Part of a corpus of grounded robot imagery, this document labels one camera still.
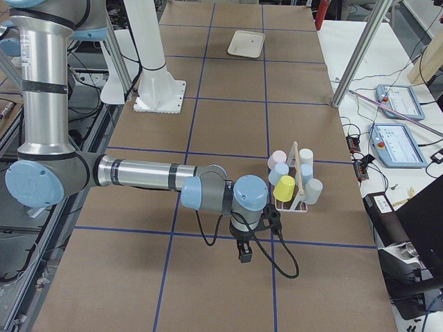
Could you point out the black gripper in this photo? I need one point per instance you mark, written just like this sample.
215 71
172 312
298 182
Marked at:
242 237

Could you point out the yellow plastic cup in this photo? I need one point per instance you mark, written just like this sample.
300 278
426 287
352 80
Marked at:
283 190

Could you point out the light blue cup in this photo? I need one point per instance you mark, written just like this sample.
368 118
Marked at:
307 173
278 171

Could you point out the grey plastic cup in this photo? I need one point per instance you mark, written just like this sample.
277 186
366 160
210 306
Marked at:
313 190

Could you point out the pink plastic cup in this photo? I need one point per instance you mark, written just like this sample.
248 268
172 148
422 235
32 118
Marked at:
276 157

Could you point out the cream white cup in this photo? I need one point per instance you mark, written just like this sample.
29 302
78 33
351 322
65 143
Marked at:
306 157

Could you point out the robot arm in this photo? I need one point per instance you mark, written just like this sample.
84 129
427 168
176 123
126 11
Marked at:
49 168

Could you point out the black computer monitor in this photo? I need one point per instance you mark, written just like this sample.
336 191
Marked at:
421 219

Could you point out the near teach pendant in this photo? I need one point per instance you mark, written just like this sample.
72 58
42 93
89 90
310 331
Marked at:
395 146

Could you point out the teach pendant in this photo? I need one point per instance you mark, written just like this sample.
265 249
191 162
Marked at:
401 99
395 146

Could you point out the long metal grabber stick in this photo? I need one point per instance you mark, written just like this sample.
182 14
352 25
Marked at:
399 115

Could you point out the cream plastic tray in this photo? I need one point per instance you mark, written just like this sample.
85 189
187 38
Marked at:
246 44

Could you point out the far teach pendant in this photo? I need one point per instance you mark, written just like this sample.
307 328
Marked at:
401 99

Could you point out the red fire extinguisher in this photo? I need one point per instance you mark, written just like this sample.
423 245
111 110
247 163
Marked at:
321 13

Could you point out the white wire cup rack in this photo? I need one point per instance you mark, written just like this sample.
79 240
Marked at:
296 203

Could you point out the wooden rack handle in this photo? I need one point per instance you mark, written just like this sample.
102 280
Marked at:
301 190

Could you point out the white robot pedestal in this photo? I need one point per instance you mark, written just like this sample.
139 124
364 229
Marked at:
136 60

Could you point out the aluminium frame post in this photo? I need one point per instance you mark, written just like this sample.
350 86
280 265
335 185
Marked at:
365 40

